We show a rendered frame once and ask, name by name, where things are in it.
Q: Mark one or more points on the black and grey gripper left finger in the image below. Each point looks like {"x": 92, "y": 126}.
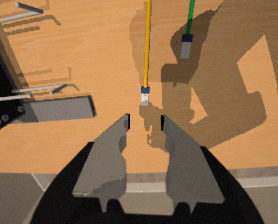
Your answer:
{"x": 94, "y": 176}

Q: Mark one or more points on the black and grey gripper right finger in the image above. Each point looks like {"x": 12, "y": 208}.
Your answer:
{"x": 195, "y": 176}

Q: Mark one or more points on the green patch cord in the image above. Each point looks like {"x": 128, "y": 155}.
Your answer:
{"x": 190, "y": 15}

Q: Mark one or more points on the yellow patch cord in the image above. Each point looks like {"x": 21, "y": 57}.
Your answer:
{"x": 147, "y": 35}

